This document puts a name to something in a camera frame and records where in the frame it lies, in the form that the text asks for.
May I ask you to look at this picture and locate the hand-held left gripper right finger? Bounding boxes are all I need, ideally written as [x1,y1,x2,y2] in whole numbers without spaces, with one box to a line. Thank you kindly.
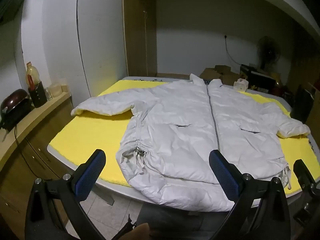
[209,149,292,240]

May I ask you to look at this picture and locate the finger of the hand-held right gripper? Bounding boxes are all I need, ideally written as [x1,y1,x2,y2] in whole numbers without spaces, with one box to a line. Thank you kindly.
[294,159,320,201]

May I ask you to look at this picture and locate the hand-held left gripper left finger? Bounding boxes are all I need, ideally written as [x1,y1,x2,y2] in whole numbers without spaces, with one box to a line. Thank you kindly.
[25,149,107,240]

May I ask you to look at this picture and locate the white puffer jacket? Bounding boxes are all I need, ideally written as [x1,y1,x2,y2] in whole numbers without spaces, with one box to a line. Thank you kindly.
[71,74,311,212]

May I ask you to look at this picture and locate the yellow blanket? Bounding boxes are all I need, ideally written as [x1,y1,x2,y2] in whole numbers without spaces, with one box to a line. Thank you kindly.
[47,79,320,200]

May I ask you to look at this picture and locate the person's dark trousers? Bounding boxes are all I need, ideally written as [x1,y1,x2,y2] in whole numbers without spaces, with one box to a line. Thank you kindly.
[139,204,203,240]

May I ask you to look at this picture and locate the black chair back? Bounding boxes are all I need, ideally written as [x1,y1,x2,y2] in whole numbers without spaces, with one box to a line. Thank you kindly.
[291,85,314,124]

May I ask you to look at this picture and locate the wooden side cabinet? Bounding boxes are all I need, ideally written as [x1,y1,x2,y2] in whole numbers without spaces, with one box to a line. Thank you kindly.
[0,91,75,240]

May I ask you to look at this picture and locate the white round container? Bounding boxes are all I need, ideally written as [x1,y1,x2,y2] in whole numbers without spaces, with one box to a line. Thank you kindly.
[50,82,63,97]

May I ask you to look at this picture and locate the translucent plastic bag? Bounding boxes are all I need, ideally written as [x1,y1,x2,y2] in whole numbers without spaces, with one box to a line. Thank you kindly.
[234,78,249,92]

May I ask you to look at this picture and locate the open cardboard box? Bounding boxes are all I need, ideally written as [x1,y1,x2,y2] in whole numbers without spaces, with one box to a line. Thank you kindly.
[200,67,221,81]
[215,65,232,75]
[221,74,240,85]

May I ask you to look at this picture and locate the dark red kitchen appliance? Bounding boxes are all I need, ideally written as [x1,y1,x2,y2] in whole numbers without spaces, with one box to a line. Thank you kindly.
[0,89,33,130]

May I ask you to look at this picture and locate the black and yellow box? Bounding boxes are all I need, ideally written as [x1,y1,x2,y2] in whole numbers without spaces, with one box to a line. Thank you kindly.
[240,64,275,88]

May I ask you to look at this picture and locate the cooking oil bottle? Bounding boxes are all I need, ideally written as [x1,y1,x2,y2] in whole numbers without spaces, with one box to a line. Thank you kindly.
[26,62,42,90]

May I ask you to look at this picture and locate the standing fan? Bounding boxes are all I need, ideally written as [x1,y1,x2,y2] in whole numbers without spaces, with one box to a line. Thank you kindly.
[257,36,281,70]

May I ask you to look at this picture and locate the tall wooden wardrobe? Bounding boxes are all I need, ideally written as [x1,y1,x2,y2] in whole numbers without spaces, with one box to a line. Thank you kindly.
[122,0,157,77]

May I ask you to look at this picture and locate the black appliance cable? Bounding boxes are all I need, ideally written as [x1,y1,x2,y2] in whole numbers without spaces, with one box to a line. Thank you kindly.
[14,125,50,178]

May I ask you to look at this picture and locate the black wall cable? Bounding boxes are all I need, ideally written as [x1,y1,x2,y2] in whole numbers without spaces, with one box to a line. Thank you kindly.
[224,36,242,65]

